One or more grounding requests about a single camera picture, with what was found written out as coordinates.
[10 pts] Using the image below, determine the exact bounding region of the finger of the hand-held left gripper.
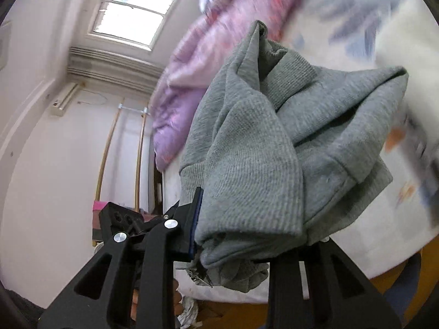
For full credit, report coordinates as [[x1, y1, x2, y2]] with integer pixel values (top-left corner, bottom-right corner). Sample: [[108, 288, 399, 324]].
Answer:
[[99, 202, 165, 247]]

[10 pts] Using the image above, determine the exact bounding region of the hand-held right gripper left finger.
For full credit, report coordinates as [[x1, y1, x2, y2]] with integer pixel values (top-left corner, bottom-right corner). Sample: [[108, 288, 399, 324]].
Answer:
[[37, 187, 204, 329]]

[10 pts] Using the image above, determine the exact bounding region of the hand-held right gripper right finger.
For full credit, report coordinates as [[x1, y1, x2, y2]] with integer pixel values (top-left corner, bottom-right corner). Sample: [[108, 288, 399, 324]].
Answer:
[[266, 237, 403, 329]]

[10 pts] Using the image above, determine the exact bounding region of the grey zip hoodie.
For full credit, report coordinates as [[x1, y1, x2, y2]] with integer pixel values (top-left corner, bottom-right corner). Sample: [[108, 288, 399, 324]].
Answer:
[[178, 20, 409, 293]]

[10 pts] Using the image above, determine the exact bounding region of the wooden clothes drying rack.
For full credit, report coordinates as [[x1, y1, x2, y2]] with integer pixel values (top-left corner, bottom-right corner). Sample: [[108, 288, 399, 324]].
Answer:
[[93, 104, 151, 247]]

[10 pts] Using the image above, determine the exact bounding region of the person's left hand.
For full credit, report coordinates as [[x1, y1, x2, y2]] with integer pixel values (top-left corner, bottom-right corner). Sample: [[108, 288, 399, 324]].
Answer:
[[131, 279, 182, 320]]

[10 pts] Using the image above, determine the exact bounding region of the white crumpled cloth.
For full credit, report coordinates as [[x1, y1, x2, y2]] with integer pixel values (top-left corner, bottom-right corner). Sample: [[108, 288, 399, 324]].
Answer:
[[180, 295, 199, 329]]

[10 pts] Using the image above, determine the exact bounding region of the wooden bed with headboard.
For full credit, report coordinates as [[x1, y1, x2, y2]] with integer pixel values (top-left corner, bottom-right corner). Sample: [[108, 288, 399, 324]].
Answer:
[[161, 0, 439, 304]]

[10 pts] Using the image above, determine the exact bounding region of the grey striped curtain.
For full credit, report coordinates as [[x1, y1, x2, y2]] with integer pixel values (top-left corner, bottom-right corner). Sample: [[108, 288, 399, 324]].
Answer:
[[67, 46, 165, 93]]

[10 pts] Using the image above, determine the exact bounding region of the purple floral quilt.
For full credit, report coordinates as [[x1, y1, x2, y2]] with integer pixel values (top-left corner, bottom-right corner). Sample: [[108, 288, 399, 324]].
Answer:
[[149, 0, 309, 170]]

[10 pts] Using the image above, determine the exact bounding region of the window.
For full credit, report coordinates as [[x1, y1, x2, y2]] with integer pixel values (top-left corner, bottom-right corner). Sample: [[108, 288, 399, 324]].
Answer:
[[87, 0, 203, 52]]

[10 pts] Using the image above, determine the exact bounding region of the white folded cloth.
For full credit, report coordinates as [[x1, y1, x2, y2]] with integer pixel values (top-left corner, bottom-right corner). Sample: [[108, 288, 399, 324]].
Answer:
[[374, 0, 439, 117]]

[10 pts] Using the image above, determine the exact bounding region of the air conditioner cable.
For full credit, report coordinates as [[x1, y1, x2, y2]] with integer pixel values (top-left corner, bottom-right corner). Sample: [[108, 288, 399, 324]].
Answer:
[[77, 90, 107, 106]]

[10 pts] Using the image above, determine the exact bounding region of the wall air conditioner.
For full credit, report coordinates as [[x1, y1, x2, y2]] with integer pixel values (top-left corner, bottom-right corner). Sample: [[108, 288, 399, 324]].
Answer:
[[50, 82, 80, 116]]

